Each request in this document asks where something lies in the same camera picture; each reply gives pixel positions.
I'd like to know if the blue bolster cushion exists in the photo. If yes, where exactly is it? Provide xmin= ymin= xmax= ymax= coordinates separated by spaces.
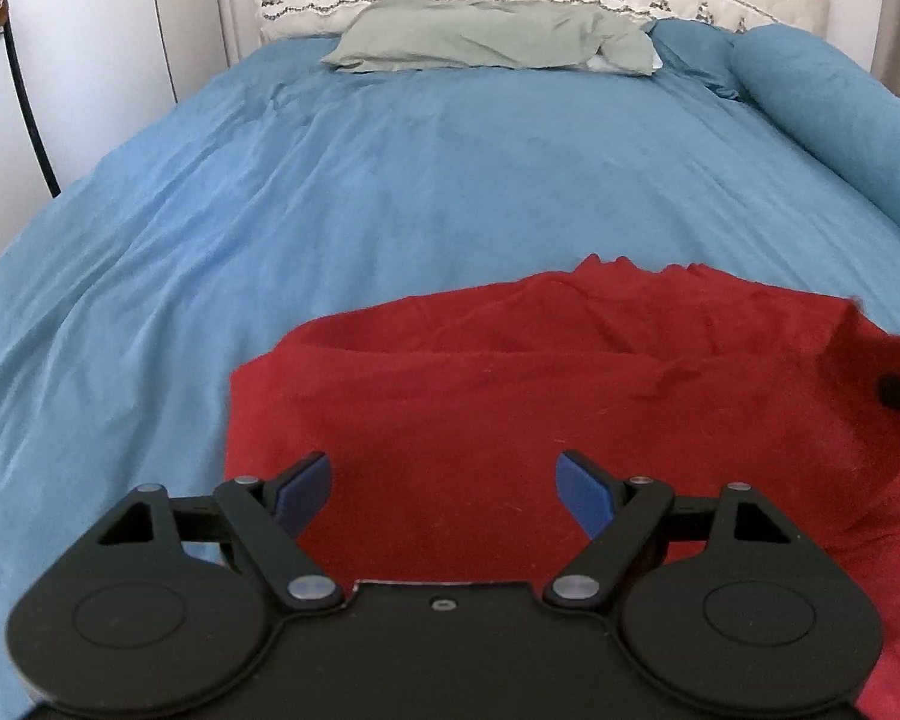
xmin=731 ymin=22 xmax=900 ymax=242

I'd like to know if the black metal pole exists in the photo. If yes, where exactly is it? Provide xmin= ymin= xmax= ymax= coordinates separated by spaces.
xmin=0 ymin=0 xmax=62 ymax=197

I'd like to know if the white wardrobe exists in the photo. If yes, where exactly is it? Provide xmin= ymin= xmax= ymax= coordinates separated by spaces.
xmin=0 ymin=0 xmax=230 ymax=271

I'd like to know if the blue bed cover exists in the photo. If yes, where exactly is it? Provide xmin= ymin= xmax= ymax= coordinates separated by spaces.
xmin=0 ymin=36 xmax=900 ymax=720

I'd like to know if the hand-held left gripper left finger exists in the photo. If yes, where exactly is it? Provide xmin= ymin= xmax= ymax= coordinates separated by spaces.
xmin=94 ymin=451 xmax=346 ymax=610

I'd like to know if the blue pillow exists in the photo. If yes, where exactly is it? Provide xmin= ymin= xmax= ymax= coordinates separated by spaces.
xmin=645 ymin=18 xmax=748 ymax=103

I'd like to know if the green pillow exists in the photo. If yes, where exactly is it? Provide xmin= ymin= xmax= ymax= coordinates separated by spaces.
xmin=321 ymin=0 xmax=665 ymax=78

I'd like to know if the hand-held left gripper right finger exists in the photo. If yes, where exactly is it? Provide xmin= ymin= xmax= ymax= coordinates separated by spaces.
xmin=544 ymin=450 xmax=796 ymax=608

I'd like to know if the red cloth garment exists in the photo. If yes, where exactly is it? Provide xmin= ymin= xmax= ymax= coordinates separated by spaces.
xmin=225 ymin=255 xmax=900 ymax=720

